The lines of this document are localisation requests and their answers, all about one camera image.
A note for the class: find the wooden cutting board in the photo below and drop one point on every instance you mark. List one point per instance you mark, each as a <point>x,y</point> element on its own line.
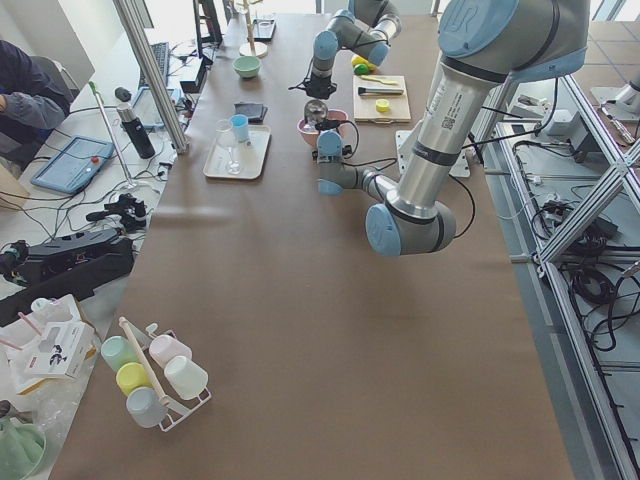
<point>364,109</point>

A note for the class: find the black water bottle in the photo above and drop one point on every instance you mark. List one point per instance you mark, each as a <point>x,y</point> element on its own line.
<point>135,130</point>

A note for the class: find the blue teach pendant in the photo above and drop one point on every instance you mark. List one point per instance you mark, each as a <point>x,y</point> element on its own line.
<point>74,166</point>

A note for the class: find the cream rabbit tray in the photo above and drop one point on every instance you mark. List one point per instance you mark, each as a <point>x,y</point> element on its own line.
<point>250,156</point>

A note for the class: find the wooden mug tree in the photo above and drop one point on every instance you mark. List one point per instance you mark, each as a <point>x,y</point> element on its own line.
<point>251,47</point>

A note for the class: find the steel muddler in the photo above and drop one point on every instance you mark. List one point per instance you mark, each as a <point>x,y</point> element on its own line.
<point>370,91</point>

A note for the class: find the green bowl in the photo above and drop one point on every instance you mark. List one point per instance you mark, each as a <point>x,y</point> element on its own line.
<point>247,67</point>

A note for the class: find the half lemon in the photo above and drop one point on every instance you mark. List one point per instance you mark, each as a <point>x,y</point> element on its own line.
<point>382,105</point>

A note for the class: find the yellow lemon upper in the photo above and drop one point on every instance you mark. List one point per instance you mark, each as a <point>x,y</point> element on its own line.
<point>357,60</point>

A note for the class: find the clear wine glass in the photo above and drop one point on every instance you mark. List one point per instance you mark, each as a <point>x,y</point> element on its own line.
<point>226,140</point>

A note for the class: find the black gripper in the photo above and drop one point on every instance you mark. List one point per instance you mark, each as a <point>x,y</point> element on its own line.
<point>326,125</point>
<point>318,89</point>

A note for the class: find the green lime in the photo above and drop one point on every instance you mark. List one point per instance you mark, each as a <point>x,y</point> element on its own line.
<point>361,69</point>

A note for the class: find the pink bowl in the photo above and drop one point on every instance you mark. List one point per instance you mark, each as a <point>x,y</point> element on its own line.
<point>310,134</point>

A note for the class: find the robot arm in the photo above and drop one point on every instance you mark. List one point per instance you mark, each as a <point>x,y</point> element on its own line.
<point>365,28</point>
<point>482,45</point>

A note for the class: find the white wire cup rack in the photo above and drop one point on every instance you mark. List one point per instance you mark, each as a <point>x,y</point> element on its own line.
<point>156,373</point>

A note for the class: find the grey folded cloth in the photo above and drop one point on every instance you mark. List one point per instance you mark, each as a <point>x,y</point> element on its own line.
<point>255,112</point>

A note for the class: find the steel ice scoop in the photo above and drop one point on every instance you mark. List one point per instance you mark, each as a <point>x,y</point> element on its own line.
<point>315,111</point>

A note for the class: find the blue cup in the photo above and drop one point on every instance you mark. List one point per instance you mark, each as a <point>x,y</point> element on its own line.
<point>240,127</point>

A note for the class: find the yellow plastic knife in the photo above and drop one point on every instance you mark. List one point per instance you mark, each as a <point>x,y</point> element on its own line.
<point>379,80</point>

